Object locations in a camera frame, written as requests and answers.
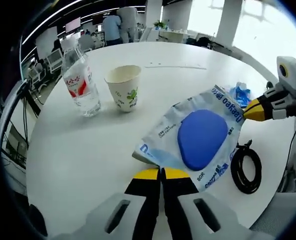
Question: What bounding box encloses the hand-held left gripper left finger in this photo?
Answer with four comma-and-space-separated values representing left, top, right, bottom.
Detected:
84, 167, 161, 240

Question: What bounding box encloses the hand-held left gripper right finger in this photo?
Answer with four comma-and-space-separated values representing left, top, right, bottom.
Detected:
161, 167, 250, 240

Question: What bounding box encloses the blue tissue pack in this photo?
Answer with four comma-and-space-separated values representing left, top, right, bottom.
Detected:
228, 80, 252, 108

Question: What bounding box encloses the wet wipes pack blue lid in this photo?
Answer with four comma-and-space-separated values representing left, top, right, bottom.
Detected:
132, 84, 246, 193

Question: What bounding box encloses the black cable coil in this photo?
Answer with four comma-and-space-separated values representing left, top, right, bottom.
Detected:
230, 139, 262, 195

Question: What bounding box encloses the white paper cup green print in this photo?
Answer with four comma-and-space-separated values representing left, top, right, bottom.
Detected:
104, 64, 142, 113

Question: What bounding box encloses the clear plastic bottle red label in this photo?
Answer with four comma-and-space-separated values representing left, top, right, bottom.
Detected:
61, 39, 102, 118

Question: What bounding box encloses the white mesh office chair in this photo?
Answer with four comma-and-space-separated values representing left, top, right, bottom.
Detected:
249, 191, 296, 240

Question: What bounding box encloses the green potted plant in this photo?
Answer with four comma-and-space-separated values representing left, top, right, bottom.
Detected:
153, 19, 167, 30

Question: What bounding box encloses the pink-lit monitor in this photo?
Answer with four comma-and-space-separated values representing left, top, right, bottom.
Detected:
64, 19, 81, 34

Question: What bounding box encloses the thin black cable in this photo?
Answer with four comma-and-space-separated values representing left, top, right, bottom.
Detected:
286, 116, 296, 162

